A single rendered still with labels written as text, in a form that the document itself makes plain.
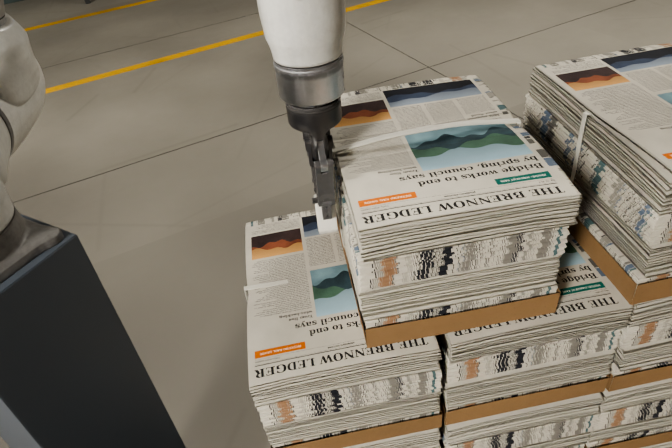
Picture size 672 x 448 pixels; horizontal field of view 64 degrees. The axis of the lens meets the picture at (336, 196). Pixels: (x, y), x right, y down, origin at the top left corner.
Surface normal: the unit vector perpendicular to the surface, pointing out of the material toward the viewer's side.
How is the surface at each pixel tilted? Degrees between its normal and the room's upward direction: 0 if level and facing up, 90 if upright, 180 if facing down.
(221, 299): 0
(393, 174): 5
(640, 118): 2
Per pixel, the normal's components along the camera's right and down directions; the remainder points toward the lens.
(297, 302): -0.10, -0.80
